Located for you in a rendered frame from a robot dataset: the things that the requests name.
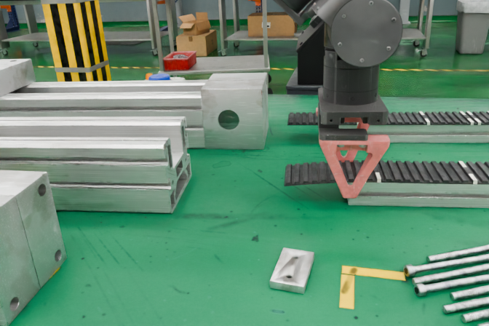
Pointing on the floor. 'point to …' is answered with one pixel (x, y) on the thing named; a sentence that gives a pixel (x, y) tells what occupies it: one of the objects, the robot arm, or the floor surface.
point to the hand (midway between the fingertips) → (346, 175)
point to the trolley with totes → (220, 65)
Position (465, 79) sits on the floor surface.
